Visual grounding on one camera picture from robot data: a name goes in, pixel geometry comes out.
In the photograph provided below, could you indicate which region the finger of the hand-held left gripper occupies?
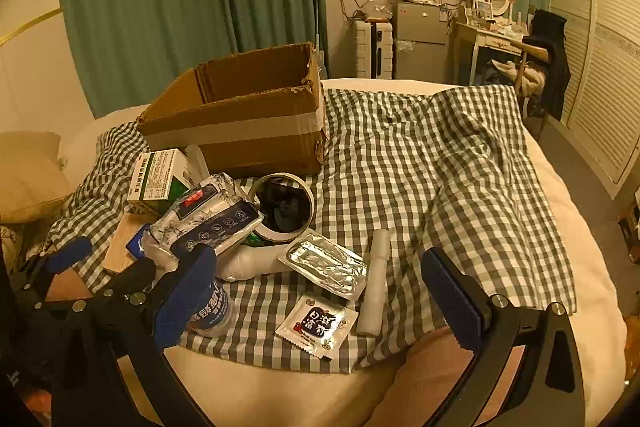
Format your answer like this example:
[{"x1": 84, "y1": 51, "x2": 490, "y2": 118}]
[
  {"x1": 20, "y1": 237, "x2": 94, "y2": 304},
  {"x1": 102, "y1": 227, "x2": 171, "y2": 303}
]

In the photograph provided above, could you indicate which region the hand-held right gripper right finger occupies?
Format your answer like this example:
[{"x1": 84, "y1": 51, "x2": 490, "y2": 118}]
[{"x1": 421, "y1": 248, "x2": 586, "y2": 427}]

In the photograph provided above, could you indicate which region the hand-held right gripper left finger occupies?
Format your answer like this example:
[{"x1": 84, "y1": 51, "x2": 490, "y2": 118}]
[{"x1": 52, "y1": 246, "x2": 217, "y2": 427}]

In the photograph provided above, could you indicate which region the clear plastic jar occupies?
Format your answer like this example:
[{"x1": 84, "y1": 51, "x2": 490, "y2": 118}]
[{"x1": 186, "y1": 278, "x2": 240, "y2": 339}]

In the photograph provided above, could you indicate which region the silver wet wipes pack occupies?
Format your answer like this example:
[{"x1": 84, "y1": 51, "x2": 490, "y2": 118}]
[{"x1": 142, "y1": 173, "x2": 264, "y2": 260}]

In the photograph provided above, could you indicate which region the brown cardboard box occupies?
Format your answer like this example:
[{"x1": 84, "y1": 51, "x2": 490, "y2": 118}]
[{"x1": 136, "y1": 42, "x2": 329, "y2": 178}]

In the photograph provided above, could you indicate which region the wooden board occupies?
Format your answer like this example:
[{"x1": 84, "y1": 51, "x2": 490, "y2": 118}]
[{"x1": 102, "y1": 212, "x2": 152, "y2": 279}]

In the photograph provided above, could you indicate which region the white cylindrical stick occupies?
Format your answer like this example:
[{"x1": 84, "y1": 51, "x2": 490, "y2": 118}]
[{"x1": 355, "y1": 229, "x2": 390, "y2": 336}]

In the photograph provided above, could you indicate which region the beige pillow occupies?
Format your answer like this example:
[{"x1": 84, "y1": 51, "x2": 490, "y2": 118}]
[{"x1": 0, "y1": 131, "x2": 72, "y2": 224}]

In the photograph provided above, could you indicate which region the pink blanket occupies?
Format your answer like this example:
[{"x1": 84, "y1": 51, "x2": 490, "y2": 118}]
[{"x1": 367, "y1": 324, "x2": 532, "y2": 427}]

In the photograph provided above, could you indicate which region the green and white medicine box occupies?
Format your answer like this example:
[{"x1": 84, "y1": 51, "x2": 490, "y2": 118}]
[{"x1": 127, "y1": 149, "x2": 194, "y2": 214}]

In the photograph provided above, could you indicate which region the white ribbed plastic bottle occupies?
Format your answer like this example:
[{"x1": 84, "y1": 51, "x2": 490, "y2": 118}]
[{"x1": 184, "y1": 145, "x2": 212, "y2": 182}]

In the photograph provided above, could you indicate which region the silver foil blister pack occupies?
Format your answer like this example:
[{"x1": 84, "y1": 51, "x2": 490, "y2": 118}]
[{"x1": 281, "y1": 229, "x2": 369, "y2": 299}]

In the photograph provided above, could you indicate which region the grey checkered cloth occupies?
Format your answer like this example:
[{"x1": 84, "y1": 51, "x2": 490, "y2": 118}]
[{"x1": 42, "y1": 84, "x2": 578, "y2": 375}]

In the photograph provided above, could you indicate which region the white printed sachet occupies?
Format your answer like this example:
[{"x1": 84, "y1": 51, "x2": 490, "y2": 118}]
[{"x1": 274, "y1": 292, "x2": 359, "y2": 361}]

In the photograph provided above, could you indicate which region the white tape roll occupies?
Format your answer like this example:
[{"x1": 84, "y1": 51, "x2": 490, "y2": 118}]
[{"x1": 247, "y1": 172, "x2": 316, "y2": 243}]

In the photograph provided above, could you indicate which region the grey refrigerator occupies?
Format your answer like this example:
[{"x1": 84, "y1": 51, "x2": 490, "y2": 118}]
[{"x1": 394, "y1": 1, "x2": 452, "y2": 80}]

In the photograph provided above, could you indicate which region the white suitcase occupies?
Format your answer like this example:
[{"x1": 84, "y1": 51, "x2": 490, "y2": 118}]
[{"x1": 353, "y1": 19, "x2": 397, "y2": 80}]

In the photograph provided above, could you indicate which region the chair with dark clothes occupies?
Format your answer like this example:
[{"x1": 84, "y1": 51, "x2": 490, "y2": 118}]
[{"x1": 515, "y1": 9, "x2": 572, "y2": 124}]

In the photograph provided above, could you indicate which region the white vanity table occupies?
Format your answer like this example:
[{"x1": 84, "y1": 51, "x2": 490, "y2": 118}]
[{"x1": 454, "y1": 21, "x2": 527, "y2": 86}]

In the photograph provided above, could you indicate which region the wide green curtain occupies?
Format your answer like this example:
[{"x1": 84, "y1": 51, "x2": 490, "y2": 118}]
[{"x1": 58, "y1": 0, "x2": 332, "y2": 120}]

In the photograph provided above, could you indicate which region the white louvered wardrobe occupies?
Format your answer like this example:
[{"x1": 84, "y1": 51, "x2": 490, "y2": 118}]
[{"x1": 544, "y1": 0, "x2": 640, "y2": 200}]

